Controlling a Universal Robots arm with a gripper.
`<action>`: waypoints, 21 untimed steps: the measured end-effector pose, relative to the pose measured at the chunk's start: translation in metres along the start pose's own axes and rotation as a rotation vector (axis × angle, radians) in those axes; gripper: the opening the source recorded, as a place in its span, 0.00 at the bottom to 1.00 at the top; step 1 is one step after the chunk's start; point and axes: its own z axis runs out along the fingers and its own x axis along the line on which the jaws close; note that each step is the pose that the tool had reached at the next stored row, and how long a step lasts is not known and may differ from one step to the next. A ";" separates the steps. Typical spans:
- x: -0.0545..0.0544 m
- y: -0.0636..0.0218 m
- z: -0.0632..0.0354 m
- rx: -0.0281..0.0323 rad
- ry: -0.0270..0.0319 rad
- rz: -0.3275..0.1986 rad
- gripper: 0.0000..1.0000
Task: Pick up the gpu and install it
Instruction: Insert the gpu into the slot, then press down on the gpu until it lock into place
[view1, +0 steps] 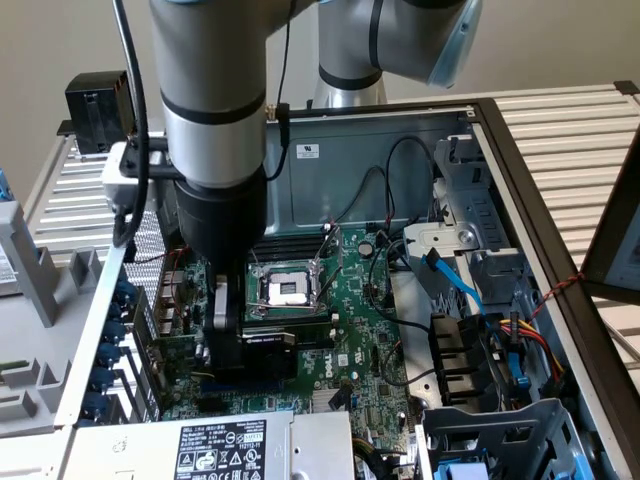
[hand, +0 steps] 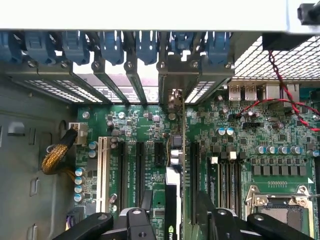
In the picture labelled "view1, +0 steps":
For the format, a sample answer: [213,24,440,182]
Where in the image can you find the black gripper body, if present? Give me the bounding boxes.
[174,168,269,276]

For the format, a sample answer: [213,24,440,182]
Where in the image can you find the green graphics card black shroud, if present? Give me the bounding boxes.
[130,287,301,417]

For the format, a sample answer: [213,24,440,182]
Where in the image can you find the thin metal locking lever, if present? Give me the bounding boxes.
[249,299,324,316]

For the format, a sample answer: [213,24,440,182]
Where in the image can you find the metal rear port block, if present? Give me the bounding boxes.
[156,269,189,342]

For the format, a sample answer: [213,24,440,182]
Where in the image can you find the silver CPU socket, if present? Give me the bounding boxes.
[244,261,332,322]

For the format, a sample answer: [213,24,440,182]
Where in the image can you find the open grey PC case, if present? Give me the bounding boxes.
[52,97,640,480]

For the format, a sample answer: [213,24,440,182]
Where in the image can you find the silver finned heat sink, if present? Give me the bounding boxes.
[311,386,352,415]

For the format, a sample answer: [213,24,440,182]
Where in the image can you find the grey power supply with label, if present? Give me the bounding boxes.
[59,409,357,480]

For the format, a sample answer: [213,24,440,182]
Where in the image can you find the green Dell motherboard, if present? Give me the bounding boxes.
[162,223,422,437]

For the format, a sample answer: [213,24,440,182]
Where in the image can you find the black plastic box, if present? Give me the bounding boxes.
[63,69,139,157]

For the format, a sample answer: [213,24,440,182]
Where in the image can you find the grey parts rack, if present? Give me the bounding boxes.
[0,201,109,436]

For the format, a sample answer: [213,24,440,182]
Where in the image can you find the green RAM stick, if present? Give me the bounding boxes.
[0,356,30,386]

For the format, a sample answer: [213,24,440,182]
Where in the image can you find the black plastic fan shroud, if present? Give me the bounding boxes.
[428,311,502,407]

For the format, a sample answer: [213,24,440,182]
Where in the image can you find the grey metal disk bay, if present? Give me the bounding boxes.
[402,133,531,292]

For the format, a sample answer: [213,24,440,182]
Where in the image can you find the grey metal drive cage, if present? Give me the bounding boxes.
[414,397,592,480]

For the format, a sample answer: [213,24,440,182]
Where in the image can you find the dark framed panel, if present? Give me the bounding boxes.
[581,118,640,302]

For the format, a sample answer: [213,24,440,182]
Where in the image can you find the thin red black wire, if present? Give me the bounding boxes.
[133,246,192,322]

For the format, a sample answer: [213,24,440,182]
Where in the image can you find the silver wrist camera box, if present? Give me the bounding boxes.
[101,141,177,217]

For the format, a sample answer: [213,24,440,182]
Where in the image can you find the black gripper cable with plug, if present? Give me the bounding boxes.
[263,0,294,182]

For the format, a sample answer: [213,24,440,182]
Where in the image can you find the thick black camera cable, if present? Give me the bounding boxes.
[110,0,152,250]

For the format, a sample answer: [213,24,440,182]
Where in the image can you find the low looped black wire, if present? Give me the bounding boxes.
[331,166,397,224]

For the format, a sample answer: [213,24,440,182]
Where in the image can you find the black wire across motherboard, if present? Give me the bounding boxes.
[383,238,437,335]

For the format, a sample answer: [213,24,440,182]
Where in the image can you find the power supply wire bundle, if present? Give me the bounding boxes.
[352,434,419,480]

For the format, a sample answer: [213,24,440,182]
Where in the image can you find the tall looped black wire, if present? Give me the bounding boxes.
[383,136,437,226]

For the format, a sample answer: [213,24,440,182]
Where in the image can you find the blue flat data wire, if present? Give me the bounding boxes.
[421,251,532,400]

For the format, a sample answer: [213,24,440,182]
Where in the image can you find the blue plastic drive rail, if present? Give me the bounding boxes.
[433,458,491,480]

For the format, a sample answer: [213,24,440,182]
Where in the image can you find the yellow red black power wires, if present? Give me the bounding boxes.
[499,311,570,397]

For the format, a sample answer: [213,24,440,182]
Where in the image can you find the twisted red black wire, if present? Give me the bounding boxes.
[528,271,587,322]

